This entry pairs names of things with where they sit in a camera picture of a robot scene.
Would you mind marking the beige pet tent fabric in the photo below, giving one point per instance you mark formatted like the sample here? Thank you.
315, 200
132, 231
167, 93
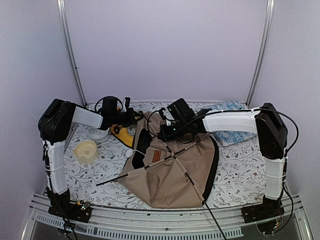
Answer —
165, 186

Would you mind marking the cream paw print bowl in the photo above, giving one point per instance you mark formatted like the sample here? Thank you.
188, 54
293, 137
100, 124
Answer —
86, 152

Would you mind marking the aluminium front rail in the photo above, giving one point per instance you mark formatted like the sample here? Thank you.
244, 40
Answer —
111, 223

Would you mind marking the aluminium corner post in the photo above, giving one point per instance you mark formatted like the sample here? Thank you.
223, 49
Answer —
262, 50
62, 14

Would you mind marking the white ceramic bowl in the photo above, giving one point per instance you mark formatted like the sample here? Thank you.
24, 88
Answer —
97, 135

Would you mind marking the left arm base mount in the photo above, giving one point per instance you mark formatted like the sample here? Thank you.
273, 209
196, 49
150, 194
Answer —
61, 206

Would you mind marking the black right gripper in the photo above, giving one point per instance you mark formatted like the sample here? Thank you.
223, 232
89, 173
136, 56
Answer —
165, 136

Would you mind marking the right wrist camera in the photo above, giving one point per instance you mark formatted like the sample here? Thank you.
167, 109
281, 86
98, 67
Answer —
166, 115

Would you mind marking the aluminium right corner post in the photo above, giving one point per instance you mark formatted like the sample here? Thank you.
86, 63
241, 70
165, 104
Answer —
262, 50

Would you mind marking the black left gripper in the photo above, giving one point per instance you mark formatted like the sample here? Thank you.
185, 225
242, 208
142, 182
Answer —
131, 117

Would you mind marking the aluminium left corner post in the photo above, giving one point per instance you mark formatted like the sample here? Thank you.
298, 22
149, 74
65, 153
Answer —
62, 14

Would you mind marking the floral white table mat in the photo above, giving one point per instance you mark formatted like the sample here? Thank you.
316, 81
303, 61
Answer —
223, 168

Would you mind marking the yellow bear bowl stand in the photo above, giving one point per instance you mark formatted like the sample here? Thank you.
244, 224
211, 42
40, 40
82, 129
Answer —
121, 133

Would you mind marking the white pompom toy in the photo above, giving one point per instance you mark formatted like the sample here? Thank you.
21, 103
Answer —
129, 153

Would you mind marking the blue snowman print cushion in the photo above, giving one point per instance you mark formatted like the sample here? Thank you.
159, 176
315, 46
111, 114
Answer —
231, 122

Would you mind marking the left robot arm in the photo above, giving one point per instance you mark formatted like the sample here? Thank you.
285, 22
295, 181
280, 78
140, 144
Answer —
64, 125

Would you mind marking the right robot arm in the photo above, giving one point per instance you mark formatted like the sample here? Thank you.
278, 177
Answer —
264, 122

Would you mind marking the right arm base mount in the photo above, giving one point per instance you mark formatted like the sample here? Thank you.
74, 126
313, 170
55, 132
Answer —
257, 212

